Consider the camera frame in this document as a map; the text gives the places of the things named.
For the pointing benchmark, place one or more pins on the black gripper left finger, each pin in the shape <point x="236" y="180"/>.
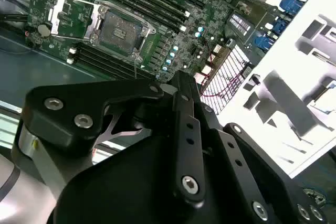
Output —
<point x="65" y="95"/>

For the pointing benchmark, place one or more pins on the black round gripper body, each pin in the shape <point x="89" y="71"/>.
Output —
<point x="126" y="187"/>

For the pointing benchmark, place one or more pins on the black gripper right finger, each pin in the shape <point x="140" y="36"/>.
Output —
<point x="246" y="182"/>

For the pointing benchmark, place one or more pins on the metal socket cover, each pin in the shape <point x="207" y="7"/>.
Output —
<point x="56" y="19"/>

